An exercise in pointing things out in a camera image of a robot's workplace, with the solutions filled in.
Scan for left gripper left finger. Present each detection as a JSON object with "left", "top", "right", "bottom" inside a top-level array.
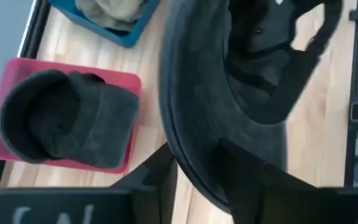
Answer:
[{"left": 112, "top": 144, "right": 178, "bottom": 224}]

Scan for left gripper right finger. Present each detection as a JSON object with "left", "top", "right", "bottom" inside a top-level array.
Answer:
[{"left": 219, "top": 138, "right": 318, "bottom": 224}]

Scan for dark grey baseball cap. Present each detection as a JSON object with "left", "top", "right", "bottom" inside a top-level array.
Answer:
[
  {"left": 0, "top": 68, "right": 83, "bottom": 164},
  {"left": 158, "top": 0, "right": 344, "bottom": 215},
  {"left": 51, "top": 71, "right": 141, "bottom": 169}
]

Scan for tan trousers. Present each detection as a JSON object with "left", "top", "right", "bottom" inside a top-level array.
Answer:
[{"left": 75, "top": 0, "right": 145, "bottom": 32}]

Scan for blue plastic tray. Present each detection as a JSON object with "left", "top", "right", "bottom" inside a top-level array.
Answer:
[{"left": 47, "top": 0, "right": 161, "bottom": 49}]

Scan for red plastic tray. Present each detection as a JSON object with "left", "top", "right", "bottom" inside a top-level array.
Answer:
[{"left": 0, "top": 57, "right": 143, "bottom": 174}]

